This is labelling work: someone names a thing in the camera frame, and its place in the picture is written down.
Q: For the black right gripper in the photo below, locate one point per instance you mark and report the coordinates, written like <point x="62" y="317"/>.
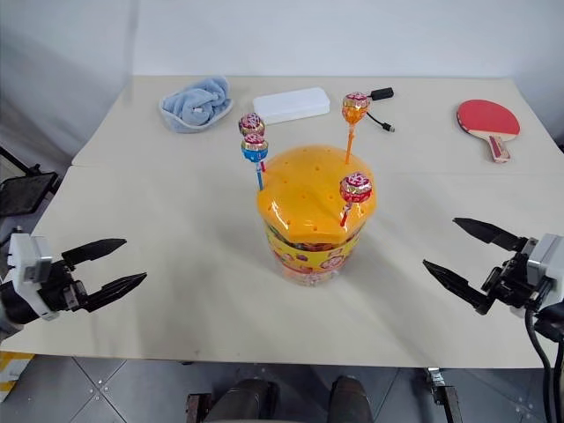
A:
<point x="506" y="282"/>

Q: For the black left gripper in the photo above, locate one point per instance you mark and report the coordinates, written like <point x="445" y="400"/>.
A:
<point x="59" y="291"/>

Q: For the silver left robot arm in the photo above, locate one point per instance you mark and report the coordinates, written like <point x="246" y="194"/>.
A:
<point x="13" y="308"/>

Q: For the red lollipop with pink stick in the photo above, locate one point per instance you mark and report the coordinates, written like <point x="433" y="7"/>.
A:
<point x="356" y="188"/>

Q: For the clear printed lollipop jar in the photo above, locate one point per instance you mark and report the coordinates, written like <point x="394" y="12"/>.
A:
<point x="308" y="260"/>

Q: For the blue lollipop with blue stick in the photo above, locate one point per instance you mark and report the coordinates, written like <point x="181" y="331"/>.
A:
<point x="254" y="150"/>

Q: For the orange lollipop with orange stick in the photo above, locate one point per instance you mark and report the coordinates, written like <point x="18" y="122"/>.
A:
<point x="355" y="108"/>

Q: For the red table tennis paddle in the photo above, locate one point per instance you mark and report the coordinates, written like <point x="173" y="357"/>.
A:
<point x="487" y="118"/>

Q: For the orange perforated lollipop holder lid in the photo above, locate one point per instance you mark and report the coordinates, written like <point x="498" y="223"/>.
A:
<point x="315" y="189"/>

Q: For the dark rounded shape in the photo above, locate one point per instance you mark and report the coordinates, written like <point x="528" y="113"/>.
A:
<point x="244" y="401"/>
<point x="352" y="400"/>

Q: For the light blue towel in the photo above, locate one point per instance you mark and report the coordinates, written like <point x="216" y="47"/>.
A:
<point x="198" y="106"/>

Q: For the white plastic box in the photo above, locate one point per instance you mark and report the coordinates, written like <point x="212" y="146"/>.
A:
<point x="291" y="106"/>

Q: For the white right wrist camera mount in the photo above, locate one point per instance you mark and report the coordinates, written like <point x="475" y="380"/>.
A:
<point x="546" y="264"/>

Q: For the metal table leg bracket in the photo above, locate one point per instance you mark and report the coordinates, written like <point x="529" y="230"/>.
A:
<point x="443" y="392"/>

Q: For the dark metal table bracket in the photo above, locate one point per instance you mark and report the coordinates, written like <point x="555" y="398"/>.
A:
<point x="196" y="407"/>

